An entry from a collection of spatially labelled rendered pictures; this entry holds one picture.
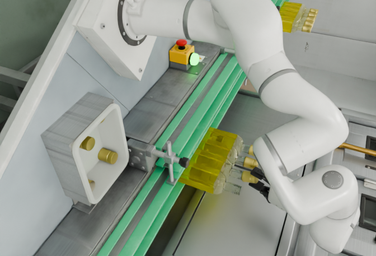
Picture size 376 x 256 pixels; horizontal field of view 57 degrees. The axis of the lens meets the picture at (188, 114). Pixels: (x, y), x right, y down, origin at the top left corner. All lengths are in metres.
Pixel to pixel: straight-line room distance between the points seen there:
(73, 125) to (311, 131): 0.50
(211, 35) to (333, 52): 6.68
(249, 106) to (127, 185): 0.79
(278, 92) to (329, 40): 6.69
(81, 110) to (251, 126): 0.86
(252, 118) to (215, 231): 0.60
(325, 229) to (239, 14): 0.51
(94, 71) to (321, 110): 0.55
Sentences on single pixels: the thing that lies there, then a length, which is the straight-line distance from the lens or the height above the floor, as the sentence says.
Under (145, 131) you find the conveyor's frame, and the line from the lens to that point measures 1.02.
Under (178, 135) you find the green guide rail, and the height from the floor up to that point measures 0.93.
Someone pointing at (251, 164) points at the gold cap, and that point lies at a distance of 1.13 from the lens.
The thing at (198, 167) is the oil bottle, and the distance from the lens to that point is 1.09.
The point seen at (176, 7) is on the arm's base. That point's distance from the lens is 0.81.
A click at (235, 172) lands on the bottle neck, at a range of 1.10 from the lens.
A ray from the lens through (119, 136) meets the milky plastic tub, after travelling 0.93.
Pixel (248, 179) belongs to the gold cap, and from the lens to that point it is 1.09.
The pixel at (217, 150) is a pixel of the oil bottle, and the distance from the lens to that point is 1.13.
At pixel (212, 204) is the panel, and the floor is 1.05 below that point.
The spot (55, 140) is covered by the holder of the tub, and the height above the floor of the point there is 0.79.
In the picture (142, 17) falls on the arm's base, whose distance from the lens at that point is 0.85.
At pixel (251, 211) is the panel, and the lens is 1.19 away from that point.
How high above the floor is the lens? 1.28
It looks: 19 degrees down
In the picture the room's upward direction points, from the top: 106 degrees clockwise
